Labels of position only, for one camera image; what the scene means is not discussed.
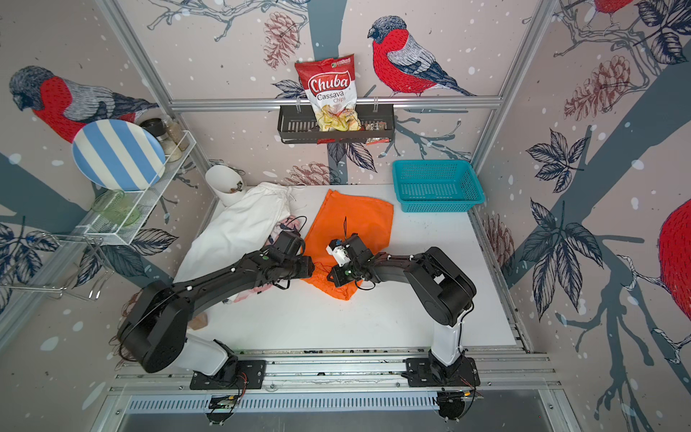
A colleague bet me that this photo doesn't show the orange shorts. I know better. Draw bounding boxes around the orange shorts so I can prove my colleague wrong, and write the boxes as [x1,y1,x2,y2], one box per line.
[305,190,394,302]

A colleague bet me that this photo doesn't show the white ceramic cup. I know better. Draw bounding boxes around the white ceramic cup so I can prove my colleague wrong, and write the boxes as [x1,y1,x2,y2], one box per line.
[205,165,247,207]

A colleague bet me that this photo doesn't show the small snack packet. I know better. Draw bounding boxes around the small snack packet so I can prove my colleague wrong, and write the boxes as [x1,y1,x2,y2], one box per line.
[362,121,387,131]

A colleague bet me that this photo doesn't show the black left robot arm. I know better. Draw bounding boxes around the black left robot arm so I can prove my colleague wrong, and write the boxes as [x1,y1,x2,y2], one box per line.
[117,231,314,373]

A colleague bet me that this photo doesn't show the white shorts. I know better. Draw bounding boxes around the white shorts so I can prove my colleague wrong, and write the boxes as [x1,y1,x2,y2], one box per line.
[174,182,291,283]

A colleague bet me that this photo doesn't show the pink patterned shorts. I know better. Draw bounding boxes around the pink patterned shorts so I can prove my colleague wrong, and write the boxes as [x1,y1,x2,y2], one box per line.
[223,215,302,304]

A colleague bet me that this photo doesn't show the red Chuba chips bag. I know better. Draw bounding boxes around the red Chuba chips bag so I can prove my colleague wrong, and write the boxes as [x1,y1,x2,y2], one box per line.
[295,54,362,131]

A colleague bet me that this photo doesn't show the blue white striped plate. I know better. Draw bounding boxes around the blue white striped plate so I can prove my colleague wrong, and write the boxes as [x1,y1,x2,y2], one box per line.
[72,120,167,192]

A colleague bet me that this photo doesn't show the chrome wire wall rack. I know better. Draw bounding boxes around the chrome wire wall rack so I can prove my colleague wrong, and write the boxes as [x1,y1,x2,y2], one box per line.
[1,231,115,307]

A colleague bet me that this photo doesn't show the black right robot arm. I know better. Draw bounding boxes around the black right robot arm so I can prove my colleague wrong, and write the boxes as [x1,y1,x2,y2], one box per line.
[327,234,477,382]

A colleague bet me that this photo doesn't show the clear acrylic wall shelf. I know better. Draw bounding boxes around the clear acrylic wall shelf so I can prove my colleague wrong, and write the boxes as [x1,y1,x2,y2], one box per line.
[75,131,197,246]

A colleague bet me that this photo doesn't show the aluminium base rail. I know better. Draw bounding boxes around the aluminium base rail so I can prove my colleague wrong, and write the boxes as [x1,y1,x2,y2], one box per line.
[102,349,564,424]

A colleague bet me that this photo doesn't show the teal plastic basket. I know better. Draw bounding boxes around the teal plastic basket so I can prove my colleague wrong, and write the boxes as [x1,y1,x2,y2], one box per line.
[392,160,485,212]

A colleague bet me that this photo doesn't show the dark lid spice jar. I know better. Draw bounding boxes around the dark lid spice jar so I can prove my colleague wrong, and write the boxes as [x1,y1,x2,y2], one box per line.
[140,118,183,163]

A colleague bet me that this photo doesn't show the black wire wall basket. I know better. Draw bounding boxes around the black wire wall basket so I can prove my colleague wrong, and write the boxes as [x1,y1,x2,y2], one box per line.
[277,104,395,144]

